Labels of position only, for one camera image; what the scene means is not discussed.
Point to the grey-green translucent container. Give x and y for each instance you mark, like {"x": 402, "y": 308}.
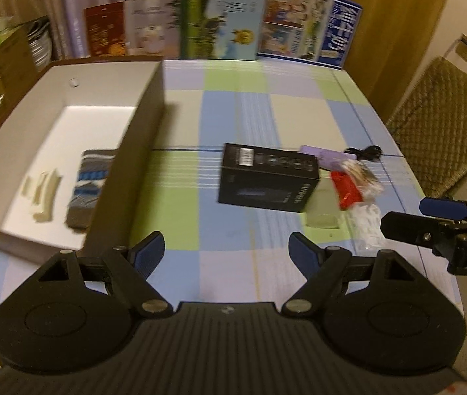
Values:
{"x": 323, "y": 210}

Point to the small white bottle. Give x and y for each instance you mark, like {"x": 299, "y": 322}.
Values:
{"x": 367, "y": 224}

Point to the brown cardboard box white inside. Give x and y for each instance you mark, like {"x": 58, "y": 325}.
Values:
{"x": 52, "y": 131}

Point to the white picture box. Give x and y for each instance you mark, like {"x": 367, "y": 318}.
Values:
{"x": 151, "y": 24}

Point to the black product box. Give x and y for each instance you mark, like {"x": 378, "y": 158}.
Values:
{"x": 266, "y": 181}

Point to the stack of plates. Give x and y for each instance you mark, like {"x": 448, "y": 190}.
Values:
{"x": 40, "y": 43}

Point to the grey blue patterned sock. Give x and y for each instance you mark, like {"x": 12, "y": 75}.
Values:
{"x": 89, "y": 189}

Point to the green and blue picture box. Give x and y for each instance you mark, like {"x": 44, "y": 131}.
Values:
{"x": 221, "y": 16}

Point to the red snack packet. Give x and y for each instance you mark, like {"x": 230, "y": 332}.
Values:
{"x": 346, "y": 191}

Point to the brown patterned gift box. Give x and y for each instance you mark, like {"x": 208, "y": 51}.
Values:
{"x": 104, "y": 31}

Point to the chair with quilted cushion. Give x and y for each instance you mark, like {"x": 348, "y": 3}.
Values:
{"x": 443, "y": 123}

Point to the clear plastic snack bag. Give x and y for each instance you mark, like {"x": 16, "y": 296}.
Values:
{"x": 363, "y": 175}

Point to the checked tablecloth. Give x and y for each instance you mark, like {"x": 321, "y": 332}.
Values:
{"x": 233, "y": 103}

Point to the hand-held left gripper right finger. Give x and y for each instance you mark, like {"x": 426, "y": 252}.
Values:
{"x": 302, "y": 255}

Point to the purple tube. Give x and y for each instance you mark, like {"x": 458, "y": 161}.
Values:
{"x": 328, "y": 157}

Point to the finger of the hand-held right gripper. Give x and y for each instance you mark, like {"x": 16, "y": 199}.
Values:
{"x": 410, "y": 228}
{"x": 443, "y": 208}

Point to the curved beige plastic piece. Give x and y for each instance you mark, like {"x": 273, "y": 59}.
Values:
{"x": 46, "y": 197}

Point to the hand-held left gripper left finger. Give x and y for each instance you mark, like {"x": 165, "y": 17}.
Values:
{"x": 151, "y": 252}

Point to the yellow curtain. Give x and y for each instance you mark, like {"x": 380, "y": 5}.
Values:
{"x": 394, "y": 28}

